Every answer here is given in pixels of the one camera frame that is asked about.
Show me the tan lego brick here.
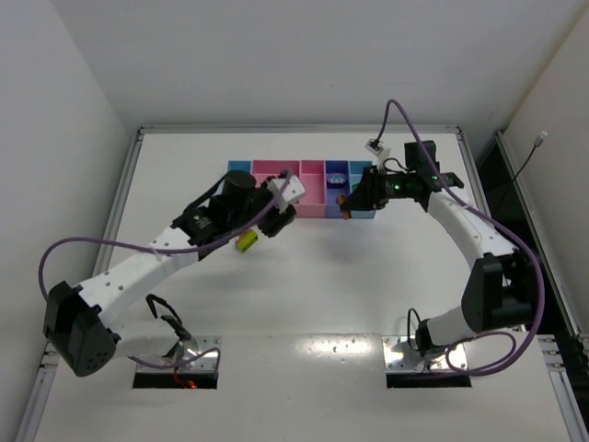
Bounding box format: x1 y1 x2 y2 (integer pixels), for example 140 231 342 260
336 194 352 220

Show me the purple curved lego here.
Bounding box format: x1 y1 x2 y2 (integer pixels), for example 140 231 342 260
326 172 348 189

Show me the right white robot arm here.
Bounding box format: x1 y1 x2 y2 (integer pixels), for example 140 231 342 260
337 140 537 356

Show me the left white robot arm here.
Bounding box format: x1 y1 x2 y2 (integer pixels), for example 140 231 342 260
42 170 306 378

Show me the dark blue bin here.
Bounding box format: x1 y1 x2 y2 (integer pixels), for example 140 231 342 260
325 160 351 218

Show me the large pink bin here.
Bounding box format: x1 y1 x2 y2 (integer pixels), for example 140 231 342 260
251 159 300 217

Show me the lime and orange lego stack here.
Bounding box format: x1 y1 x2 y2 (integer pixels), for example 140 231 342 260
236 229 259 253

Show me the small pink bin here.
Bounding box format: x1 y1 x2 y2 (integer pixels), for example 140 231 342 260
296 160 326 218

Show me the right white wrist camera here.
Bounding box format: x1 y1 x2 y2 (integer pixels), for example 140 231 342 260
365 139 390 160

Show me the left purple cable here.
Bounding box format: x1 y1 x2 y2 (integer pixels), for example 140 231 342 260
38 169 295 369

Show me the purple cable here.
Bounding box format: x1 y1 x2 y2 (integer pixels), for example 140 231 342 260
375 99 547 378
38 169 295 369

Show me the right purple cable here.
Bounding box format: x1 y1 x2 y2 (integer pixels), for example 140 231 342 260
375 99 547 378

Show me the black wall cable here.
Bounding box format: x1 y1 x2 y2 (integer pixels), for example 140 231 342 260
499 131 549 204

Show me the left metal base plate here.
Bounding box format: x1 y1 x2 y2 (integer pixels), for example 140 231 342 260
132 335 222 375

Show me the metal base plate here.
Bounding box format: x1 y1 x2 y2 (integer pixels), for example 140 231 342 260
382 335 454 375
132 335 222 375

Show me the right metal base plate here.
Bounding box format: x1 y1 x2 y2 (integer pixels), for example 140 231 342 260
382 335 454 375

